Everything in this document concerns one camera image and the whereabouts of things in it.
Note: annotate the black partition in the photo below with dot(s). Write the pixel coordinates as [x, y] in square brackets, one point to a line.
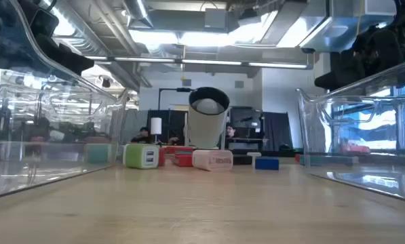
[170, 120]

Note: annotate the dark curtain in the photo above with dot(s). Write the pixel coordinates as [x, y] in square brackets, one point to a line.
[276, 132]

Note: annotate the person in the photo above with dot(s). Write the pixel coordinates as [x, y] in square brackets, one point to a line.
[143, 135]
[231, 131]
[175, 139]

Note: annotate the black ceiling camera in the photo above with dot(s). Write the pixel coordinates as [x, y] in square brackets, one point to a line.
[106, 83]

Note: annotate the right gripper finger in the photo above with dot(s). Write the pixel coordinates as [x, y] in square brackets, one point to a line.
[341, 74]

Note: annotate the red wall charger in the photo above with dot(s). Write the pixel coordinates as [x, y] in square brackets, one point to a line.
[178, 149]
[161, 157]

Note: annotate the white table lamp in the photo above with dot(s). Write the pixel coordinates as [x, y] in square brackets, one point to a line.
[156, 126]

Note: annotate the teal printed card box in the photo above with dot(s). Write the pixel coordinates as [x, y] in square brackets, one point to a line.
[185, 152]

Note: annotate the blue rectangular box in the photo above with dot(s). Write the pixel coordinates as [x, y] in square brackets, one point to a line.
[266, 163]

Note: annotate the gray desk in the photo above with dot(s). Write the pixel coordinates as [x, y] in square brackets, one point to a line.
[244, 146]

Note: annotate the gray wall vent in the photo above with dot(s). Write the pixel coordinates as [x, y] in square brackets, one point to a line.
[239, 84]
[186, 82]

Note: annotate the pink USB wall charger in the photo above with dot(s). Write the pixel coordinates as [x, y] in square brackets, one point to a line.
[209, 161]

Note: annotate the black table frame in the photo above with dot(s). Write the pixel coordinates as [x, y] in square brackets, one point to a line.
[280, 153]

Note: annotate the gray ceiling box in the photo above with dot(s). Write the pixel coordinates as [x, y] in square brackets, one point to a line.
[215, 18]

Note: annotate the gray curtain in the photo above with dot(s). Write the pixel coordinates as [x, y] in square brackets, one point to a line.
[134, 123]

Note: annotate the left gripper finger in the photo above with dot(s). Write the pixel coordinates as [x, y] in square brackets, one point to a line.
[80, 64]

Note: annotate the bright ceiling light panel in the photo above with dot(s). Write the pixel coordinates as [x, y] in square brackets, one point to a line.
[202, 39]

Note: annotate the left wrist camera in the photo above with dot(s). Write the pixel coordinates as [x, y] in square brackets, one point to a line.
[43, 21]

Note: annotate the large green USB charger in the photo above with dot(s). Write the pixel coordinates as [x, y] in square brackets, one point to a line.
[134, 156]

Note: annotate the lavender wall charger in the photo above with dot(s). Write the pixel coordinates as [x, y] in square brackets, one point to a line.
[5, 150]

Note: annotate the plain teal box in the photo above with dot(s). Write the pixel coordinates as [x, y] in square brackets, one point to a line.
[324, 160]

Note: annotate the round silver duct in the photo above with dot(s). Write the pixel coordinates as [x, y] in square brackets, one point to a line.
[137, 11]

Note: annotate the black monitor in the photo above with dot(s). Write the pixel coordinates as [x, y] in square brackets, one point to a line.
[246, 117]

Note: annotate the small teal wall charger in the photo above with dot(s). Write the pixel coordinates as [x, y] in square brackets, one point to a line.
[98, 153]

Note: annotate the ceiling light tube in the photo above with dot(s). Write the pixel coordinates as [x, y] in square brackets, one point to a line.
[212, 62]
[276, 65]
[98, 58]
[144, 60]

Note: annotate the large silver duct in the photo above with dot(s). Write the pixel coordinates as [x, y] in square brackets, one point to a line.
[338, 23]

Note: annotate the white cylindrical cup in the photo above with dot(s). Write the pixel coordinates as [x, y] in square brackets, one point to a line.
[205, 132]

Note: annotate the black pole stand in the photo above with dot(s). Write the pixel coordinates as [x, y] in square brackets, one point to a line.
[183, 89]

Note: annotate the clear plastic bin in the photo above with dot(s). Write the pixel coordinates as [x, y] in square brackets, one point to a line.
[36, 176]
[358, 183]

